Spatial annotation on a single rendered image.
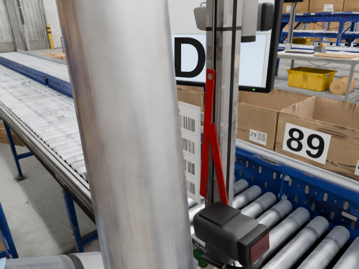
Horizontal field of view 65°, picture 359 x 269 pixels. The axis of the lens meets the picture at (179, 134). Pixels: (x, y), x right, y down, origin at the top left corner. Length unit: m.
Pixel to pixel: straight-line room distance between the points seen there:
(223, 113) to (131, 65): 0.27
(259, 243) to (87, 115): 0.33
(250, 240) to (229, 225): 0.04
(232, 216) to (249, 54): 0.29
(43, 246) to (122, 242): 1.98
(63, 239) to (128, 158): 2.01
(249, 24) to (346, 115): 0.92
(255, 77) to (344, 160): 0.58
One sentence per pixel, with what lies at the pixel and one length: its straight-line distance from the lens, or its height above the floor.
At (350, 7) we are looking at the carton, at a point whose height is 1.45.
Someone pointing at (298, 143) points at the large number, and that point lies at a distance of 1.10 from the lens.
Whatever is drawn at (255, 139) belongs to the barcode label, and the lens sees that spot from 1.19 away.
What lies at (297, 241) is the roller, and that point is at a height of 0.75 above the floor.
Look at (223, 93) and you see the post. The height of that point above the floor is 1.28.
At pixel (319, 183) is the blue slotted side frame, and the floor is 0.86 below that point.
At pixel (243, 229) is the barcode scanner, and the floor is 1.09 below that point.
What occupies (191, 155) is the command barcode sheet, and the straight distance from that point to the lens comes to 0.52.
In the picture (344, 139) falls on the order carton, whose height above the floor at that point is 1.01.
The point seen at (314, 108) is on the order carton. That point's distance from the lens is 1.37.
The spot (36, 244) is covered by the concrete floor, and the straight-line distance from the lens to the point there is 2.25.
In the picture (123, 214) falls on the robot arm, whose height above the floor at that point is 1.25.
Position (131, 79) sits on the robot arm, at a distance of 0.20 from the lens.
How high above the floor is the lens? 1.38
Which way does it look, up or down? 23 degrees down
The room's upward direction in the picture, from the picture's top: 2 degrees counter-clockwise
